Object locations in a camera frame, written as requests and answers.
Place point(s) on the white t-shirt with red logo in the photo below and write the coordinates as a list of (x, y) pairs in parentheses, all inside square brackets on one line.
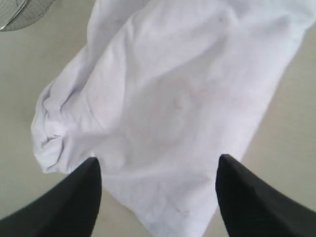
[(162, 89)]

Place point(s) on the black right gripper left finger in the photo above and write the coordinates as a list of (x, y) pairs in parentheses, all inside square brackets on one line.
[(70, 209)]

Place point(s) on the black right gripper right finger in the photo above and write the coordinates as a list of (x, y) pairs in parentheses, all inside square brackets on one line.
[(252, 208)]

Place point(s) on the metal wire mesh basket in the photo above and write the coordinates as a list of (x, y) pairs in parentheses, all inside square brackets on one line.
[(19, 14)]

